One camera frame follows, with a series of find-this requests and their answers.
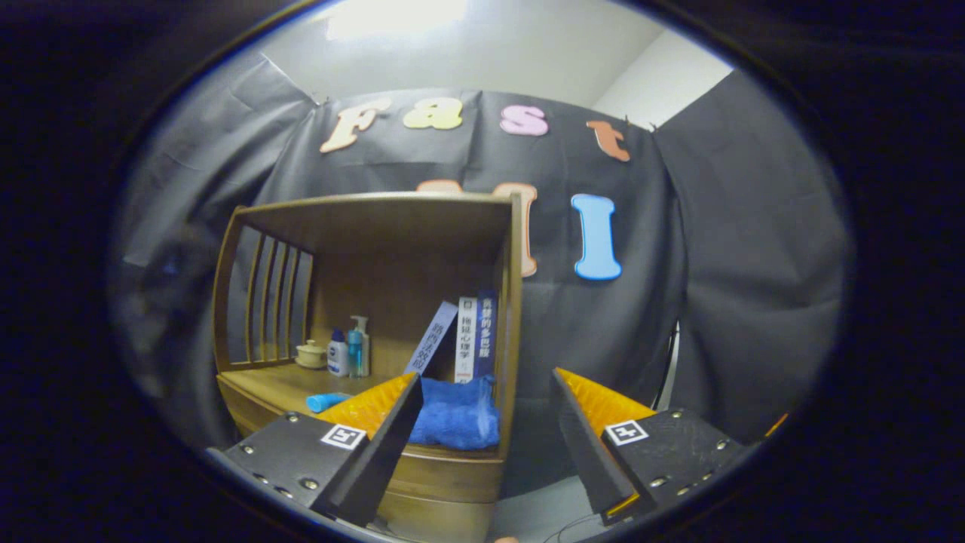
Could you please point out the wooden cabinet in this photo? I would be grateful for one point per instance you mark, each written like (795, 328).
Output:
(392, 249)

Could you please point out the small beige lidded cup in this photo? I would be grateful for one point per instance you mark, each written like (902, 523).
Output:
(310, 355)

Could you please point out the wooden countertop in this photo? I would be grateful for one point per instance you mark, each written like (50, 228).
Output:
(286, 385)

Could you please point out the wooden drawer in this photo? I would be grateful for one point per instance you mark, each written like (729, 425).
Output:
(452, 475)

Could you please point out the blue pump bottle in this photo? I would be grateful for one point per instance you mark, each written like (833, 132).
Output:
(356, 351)

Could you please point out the orange and black clamp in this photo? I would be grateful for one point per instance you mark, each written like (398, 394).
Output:
(776, 424)

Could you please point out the dark blue book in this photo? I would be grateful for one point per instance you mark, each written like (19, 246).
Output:
(486, 335)

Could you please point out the blue towel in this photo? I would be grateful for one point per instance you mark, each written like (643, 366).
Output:
(460, 418)

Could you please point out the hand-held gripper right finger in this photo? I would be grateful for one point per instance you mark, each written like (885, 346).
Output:
(586, 452)

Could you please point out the white bottle with blue cap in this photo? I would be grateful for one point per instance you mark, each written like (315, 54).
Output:
(338, 358)

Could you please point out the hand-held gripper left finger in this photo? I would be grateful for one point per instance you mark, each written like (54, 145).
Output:
(384, 452)

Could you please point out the blue and white tube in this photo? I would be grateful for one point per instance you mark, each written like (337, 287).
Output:
(324, 402)

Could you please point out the grey book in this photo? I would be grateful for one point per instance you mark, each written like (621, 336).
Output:
(433, 335)

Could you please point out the black backdrop cloth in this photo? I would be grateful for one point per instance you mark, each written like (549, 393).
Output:
(716, 264)

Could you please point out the white spine book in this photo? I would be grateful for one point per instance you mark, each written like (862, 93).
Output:
(466, 339)

